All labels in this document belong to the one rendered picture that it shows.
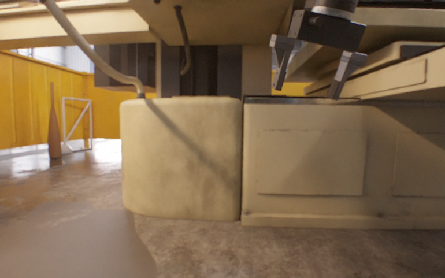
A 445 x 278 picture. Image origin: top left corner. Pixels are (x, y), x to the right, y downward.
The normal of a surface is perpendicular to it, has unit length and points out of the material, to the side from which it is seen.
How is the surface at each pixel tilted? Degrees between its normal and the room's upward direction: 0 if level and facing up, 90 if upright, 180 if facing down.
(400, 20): 90
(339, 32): 114
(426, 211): 90
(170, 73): 90
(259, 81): 90
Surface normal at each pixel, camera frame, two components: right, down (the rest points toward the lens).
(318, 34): 0.08, 0.48
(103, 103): -0.08, 0.08
